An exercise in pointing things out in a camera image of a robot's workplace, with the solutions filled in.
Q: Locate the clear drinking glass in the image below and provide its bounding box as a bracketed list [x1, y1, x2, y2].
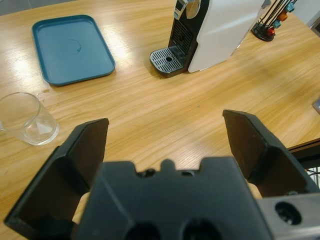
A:
[0, 91, 60, 146]

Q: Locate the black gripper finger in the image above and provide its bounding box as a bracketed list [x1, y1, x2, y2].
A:
[4, 117, 110, 240]
[222, 109, 320, 200]

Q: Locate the black capsule holder with rods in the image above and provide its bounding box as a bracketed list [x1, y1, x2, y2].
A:
[251, 0, 291, 42]

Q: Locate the teal plastic tray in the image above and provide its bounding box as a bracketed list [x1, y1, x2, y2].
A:
[31, 14, 116, 87]

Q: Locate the white capsule coffee machine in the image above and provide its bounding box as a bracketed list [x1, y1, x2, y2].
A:
[149, 0, 266, 78]

